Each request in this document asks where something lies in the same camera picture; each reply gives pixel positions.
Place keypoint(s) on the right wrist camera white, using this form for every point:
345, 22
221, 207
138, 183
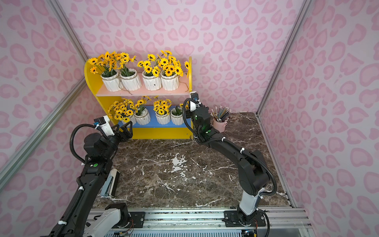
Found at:
194, 101

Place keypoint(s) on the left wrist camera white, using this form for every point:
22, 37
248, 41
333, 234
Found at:
102, 124

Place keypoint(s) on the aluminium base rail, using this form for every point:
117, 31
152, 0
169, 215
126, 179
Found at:
118, 221

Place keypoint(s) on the right aluminium frame profile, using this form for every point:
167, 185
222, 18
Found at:
293, 34

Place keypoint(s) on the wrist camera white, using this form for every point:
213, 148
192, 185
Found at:
194, 101
102, 124

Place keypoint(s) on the left aluminium frame profile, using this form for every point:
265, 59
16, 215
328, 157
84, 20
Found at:
18, 159

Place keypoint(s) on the back left aluminium post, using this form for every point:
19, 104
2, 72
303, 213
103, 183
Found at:
67, 27

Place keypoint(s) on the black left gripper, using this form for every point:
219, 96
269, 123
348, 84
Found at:
119, 130

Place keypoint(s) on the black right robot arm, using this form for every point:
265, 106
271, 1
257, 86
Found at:
254, 176

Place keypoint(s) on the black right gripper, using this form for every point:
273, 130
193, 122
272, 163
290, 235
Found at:
200, 110

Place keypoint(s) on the pink cup with pencils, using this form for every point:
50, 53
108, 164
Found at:
220, 116

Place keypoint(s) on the sunflower pot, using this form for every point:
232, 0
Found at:
142, 114
106, 65
170, 70
129, 77
176, 114
123, 111
162, 111
151, 72

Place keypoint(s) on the aluminium frame profile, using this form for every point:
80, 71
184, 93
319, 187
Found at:
293, 34
18, 159

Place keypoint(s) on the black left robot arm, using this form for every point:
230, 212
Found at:
100, 150

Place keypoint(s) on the yellow two-tier shelf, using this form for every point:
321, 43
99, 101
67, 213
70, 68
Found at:
152, 130

